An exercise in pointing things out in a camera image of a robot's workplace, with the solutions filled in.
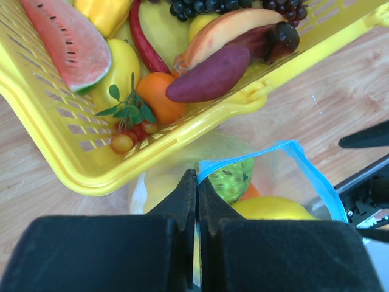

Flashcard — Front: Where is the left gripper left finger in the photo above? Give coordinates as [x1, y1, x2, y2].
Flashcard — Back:
[1, 170, 197, 291]

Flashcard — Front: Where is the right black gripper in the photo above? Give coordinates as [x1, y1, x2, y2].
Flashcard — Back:
[335, 120, 389, 243]

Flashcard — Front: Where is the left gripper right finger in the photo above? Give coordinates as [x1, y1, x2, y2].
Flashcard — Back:
[197, 180, 384, 291]

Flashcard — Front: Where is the large yellow lemon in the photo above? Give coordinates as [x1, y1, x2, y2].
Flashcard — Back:
[232, 196, 318, 220]

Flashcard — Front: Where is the orange fruit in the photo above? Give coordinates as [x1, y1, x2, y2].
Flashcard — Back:
[240, 183, 260, 201]
[136, 72, 187, 125]

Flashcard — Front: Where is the green custard apple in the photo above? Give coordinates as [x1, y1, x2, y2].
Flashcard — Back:
[208, 158, 255, 204]

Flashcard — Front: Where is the clear zip top bag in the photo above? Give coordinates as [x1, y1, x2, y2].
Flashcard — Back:
[129, 129, 349, 226]

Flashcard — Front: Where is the cherry tomato sprig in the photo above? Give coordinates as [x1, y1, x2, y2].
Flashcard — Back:
[95, 72, 157, 155]

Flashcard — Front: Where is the purple grape bunch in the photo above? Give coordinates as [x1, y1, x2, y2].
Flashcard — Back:
[261, 0, 308, 27]

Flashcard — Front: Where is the yellow plastic basket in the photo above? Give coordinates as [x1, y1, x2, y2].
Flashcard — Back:
[1, 1, 388, 196]

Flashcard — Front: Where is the yellow pear fruit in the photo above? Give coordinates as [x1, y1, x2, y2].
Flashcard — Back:
[89, 39, 141, 112]

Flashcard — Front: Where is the purple sweet potato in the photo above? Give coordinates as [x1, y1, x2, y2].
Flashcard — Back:
[166, 46, 250, 103]

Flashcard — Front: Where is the papaya slice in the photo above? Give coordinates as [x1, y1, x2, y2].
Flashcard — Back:
[172, 8, 284, 78]

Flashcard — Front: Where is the red chili pepper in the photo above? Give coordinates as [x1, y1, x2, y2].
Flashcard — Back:
[129, 1, 171, 75]

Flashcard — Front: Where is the watermelon slice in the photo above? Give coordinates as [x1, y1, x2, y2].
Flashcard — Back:
[21, 1, 112, 95]

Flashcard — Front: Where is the dark grape bunch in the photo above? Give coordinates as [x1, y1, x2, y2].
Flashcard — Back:
[167, 0, 262, 22]

